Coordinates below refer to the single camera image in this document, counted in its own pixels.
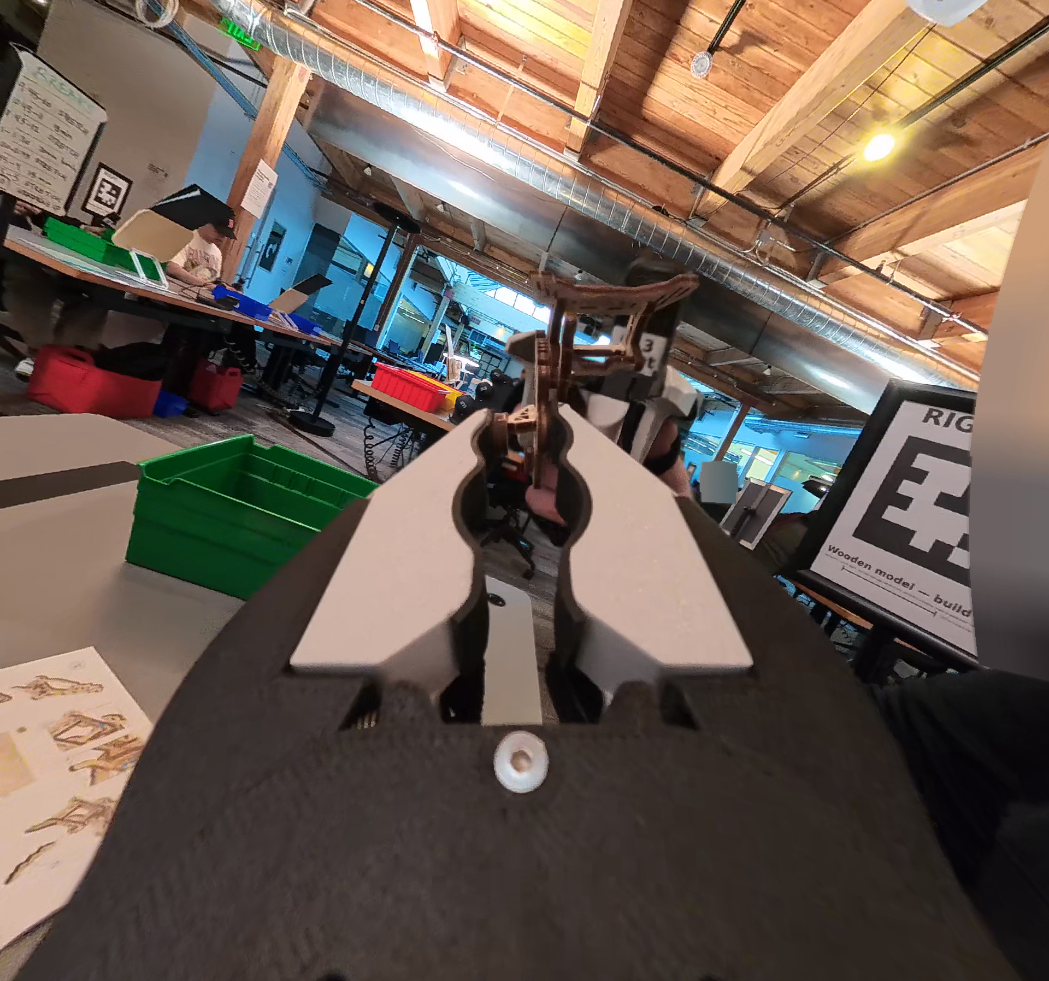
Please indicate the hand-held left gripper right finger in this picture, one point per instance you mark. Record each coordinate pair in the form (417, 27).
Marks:
(656, 579)

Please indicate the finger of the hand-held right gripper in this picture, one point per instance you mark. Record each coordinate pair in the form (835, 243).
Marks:
(619, 415)

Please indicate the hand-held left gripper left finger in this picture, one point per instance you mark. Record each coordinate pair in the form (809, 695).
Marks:
(385, 571)

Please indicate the wooden model long body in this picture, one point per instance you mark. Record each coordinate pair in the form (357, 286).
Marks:
(541, 423)

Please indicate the wooden model bow frame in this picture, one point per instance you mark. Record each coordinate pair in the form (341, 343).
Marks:
(590, 296)

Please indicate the model instruction booklet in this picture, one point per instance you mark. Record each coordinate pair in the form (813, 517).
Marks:
(57, 751)

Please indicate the person's right hand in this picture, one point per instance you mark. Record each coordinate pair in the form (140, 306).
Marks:
(549, 501)

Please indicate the black floor stand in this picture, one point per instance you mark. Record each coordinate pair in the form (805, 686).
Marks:
(311, 423)

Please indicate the red plastic bin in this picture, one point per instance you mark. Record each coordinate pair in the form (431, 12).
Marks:
(90, 387)
(217, 389)
(414, 391)

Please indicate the green plastic bin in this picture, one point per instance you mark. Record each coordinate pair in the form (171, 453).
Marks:
(82, 243)
(205, 538)

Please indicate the black white marker sign board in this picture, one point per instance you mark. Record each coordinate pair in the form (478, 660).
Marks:
(869, 464)

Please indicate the round ceiling smoke detector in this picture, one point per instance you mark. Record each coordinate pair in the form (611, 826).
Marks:
(701, 64)

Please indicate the ceiling lamp bulb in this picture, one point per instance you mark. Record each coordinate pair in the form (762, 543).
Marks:
(878, 146)

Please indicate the blue plastic bin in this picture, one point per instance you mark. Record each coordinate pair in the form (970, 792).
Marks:
(242, 302)

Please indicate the small marker tag poster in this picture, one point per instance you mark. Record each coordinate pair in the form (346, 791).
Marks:
(108, 190)

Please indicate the green exit sign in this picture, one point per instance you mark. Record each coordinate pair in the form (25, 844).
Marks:
(241, 34)

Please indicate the whiteboard with writing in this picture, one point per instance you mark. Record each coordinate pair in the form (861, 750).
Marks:
(49, 128)

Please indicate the silver ventilation duct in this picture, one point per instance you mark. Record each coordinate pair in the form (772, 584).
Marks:
(524, 167)

